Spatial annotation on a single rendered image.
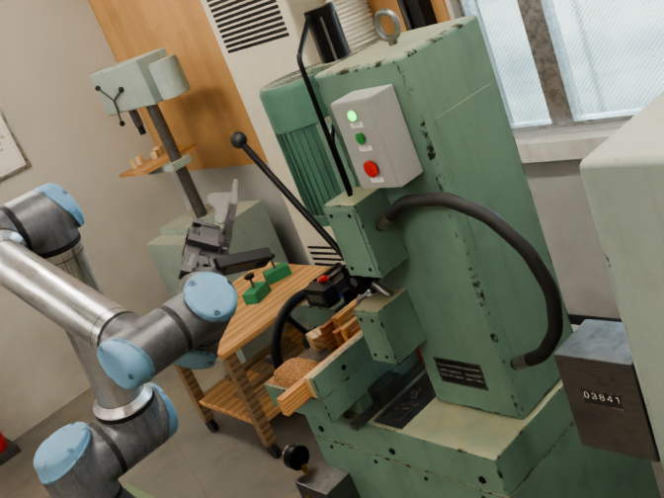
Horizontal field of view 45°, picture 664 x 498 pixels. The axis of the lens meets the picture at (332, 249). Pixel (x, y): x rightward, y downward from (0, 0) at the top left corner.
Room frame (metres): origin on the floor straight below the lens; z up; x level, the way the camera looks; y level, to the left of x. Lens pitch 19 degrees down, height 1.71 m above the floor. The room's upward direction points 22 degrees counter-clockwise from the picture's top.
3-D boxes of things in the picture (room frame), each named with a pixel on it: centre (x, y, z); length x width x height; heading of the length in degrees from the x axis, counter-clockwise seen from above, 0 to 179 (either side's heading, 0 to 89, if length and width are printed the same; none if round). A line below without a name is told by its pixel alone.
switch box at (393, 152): (1.32, -0.14, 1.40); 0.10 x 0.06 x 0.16; 36
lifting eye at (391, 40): (1.43, -0.24, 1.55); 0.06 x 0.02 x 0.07; 36
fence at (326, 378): (1.64, -0.10, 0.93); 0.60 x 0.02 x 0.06; 126
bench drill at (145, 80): (3.99, 0.54, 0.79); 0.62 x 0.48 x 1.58; 39
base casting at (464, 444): (1.57, -0.14, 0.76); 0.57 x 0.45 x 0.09; 36
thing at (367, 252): (1.40, -0.07, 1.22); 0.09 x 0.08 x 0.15; 36
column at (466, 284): (1.43, -0.24, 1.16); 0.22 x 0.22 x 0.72; 36
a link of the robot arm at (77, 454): (1.73, 0.76, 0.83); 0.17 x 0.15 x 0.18; 126
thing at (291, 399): (1.62, 0.00, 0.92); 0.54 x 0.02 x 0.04; 126
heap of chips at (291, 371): (1.60, 0.17, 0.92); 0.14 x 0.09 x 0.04; 36
